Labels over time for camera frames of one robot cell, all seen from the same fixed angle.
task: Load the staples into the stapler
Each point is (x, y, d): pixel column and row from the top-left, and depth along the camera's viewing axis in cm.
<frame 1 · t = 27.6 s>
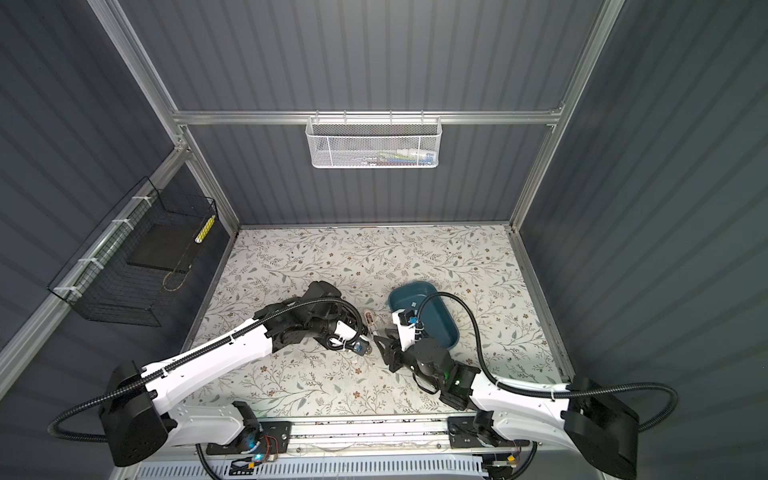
left hand: (349, 314, 80), fingers open
right hand: (381, 338, 77), fingers open
pink mini stapler: (370, 321, 93), point 3 cm above the table
teal plastic tray: (435, 320, 93), point 3 cm above the table

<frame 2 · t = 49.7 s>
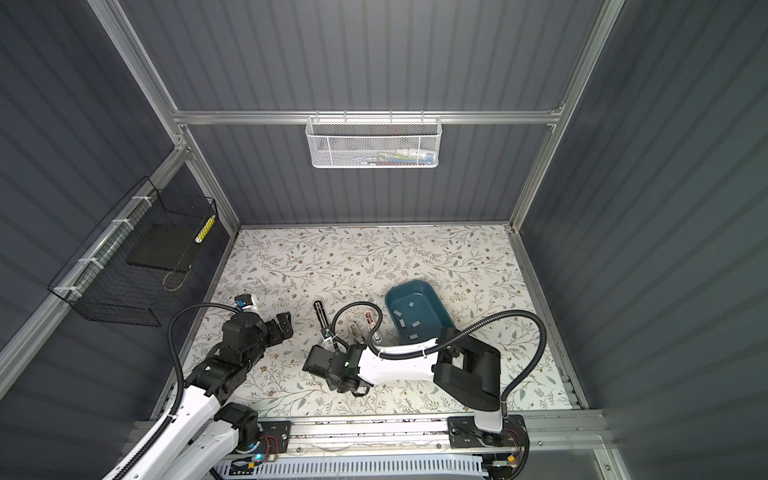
left hand: (274, 319, 81), fingers open
right hand: (337, 371, 82), fingers closed
black stapler: (322, 319, 95), point 2 cm above the table
beige mini stapler: (356, 334, 89), point 4 cm above the table
the other named things where they were.

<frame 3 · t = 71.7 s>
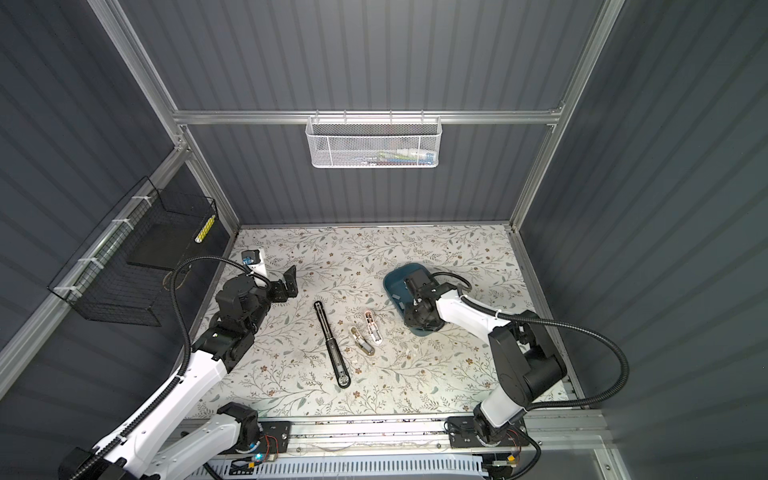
left hand: (275, 268, 77), fingers open
right hand: (415, 322, 90), fingers closed
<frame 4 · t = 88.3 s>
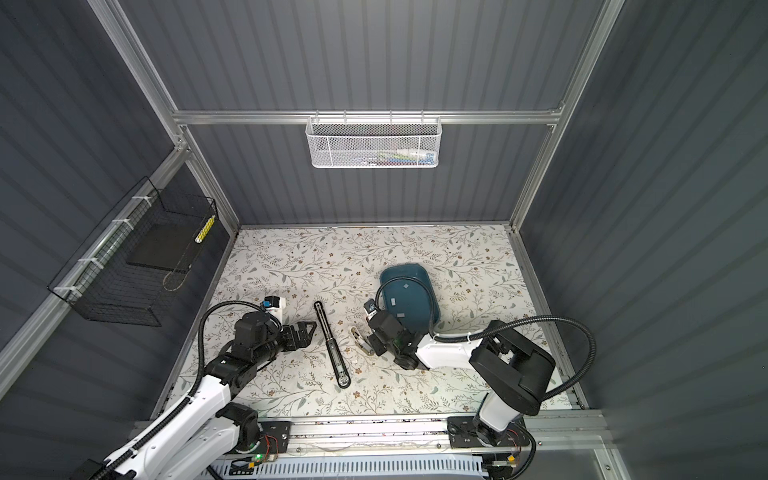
left hand: (302, 325, 83), fingers open
right hand: (378, 329, 89), fingers closed
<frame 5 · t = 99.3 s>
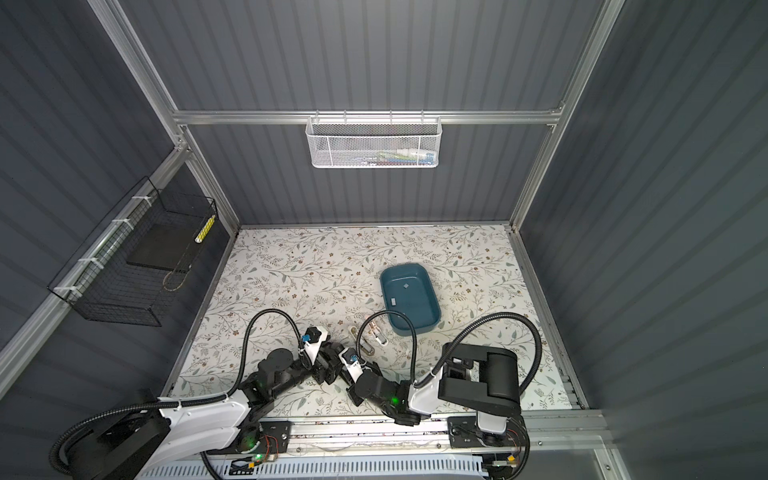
left hand: (338, 347, 82), fingers open
right hand: (346, 374, 82), fingers closed
beige mini stapler: (364, 344, 91), on the table
